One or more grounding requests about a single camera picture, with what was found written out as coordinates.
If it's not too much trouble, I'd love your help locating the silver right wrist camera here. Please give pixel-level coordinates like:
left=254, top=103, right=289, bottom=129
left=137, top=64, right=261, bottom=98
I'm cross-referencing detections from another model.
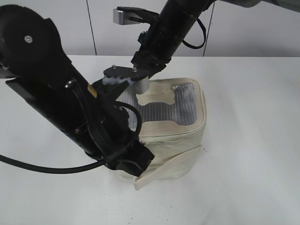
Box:
left=113, top=7, right=159, bottom=25

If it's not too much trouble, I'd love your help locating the cream bag with mesh lid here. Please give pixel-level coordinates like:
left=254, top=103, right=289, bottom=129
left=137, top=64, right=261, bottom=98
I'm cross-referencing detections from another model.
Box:
left=115, top=78, right=207, bottom=190

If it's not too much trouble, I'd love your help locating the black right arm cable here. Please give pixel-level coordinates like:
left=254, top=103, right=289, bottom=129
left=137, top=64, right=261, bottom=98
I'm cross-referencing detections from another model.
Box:
left=181, top=17, right=207, bottom=50

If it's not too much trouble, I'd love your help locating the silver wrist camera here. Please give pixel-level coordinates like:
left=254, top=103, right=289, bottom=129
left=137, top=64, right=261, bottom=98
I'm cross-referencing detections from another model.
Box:
left=102, top=65, right=150, bottom=94
left=113, top=7, right=159, bottom=25

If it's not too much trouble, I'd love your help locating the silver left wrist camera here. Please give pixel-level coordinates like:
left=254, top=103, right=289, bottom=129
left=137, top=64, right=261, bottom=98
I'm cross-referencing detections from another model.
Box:
left=102, top=65, right=150, bottom=94

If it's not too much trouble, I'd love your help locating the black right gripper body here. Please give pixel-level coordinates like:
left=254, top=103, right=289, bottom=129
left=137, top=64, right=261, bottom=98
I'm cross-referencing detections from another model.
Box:
left=131, top=51, right=168, bottom=78

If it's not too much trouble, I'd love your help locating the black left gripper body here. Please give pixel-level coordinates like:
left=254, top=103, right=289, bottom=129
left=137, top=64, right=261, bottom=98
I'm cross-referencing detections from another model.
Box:
left=85, top=103, right=154, bottom=170

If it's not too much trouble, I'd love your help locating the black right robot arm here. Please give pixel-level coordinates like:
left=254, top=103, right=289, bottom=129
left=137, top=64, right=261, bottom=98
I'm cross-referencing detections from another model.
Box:
left=131, top=0, right=214, bottom=77

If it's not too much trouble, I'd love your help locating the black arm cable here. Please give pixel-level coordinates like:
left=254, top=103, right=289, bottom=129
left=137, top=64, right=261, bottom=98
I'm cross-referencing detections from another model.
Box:
left=181, top=17, right=207, bottom=50
left=0, top=107, right=143, bottom=175

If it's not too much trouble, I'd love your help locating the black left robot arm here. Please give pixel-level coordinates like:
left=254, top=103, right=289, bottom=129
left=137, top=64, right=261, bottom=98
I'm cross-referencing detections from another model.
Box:
left=0, top=5, right=154, bottom=177

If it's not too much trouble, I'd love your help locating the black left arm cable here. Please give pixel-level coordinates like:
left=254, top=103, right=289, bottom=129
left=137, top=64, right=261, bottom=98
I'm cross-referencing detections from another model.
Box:
left=0, top=107, right=143, bottom=175

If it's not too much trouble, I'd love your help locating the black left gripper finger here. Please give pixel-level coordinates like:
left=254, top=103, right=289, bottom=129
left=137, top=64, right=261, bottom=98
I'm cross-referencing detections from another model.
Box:
left=115, top=159, right=147, bottom=177

